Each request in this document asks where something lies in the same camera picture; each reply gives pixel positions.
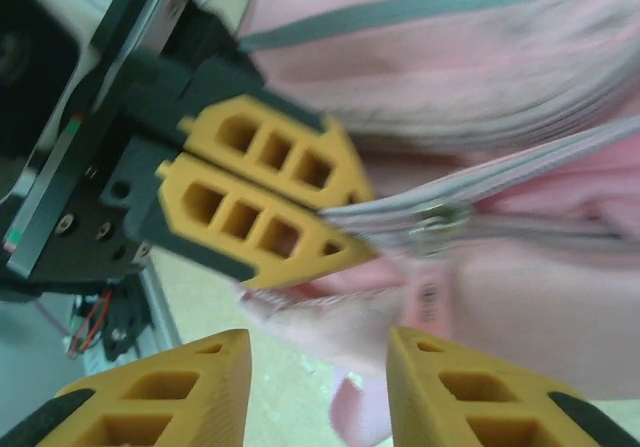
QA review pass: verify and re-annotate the pink backpack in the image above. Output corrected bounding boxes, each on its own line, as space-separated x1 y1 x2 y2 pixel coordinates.
234 0 640 447

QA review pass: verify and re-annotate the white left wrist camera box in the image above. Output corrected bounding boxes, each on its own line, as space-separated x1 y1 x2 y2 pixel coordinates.
22 0 132 68

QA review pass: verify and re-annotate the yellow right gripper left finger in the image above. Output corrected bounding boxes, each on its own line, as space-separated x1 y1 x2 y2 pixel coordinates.
9 329 251 447

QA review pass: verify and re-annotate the aluminium front rail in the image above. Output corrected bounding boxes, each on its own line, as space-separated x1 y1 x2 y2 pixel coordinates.
137 266 184 348

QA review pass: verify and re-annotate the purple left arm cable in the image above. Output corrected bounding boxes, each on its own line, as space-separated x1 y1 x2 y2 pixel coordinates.
32 299 69 341

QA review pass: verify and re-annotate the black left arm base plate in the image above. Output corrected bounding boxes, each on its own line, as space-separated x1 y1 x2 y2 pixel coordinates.
64 276 151 368

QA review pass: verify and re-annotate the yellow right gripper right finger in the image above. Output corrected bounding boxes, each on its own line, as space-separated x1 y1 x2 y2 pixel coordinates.
387 325 636 447

